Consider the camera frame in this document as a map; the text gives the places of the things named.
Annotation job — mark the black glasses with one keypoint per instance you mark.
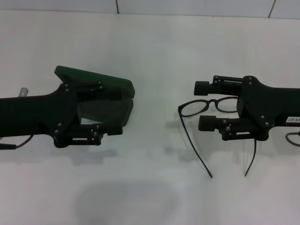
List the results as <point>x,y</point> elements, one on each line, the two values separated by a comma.
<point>180,110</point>

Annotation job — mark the green glasses case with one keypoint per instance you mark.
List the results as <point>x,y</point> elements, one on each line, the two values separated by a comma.
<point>93,75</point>

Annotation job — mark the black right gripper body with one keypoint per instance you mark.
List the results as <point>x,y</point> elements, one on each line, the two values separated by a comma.
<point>269,103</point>

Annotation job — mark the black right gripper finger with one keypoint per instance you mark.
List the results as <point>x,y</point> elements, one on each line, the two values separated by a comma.
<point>204,87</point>
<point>207,123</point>

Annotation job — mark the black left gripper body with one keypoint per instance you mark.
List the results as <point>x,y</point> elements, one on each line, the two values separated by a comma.
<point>35,112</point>

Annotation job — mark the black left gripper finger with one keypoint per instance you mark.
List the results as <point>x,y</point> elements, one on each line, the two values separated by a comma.
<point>100,95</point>
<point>112,126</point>

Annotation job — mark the left gripper silver connector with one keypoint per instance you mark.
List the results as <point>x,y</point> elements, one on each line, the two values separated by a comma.
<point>23,92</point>

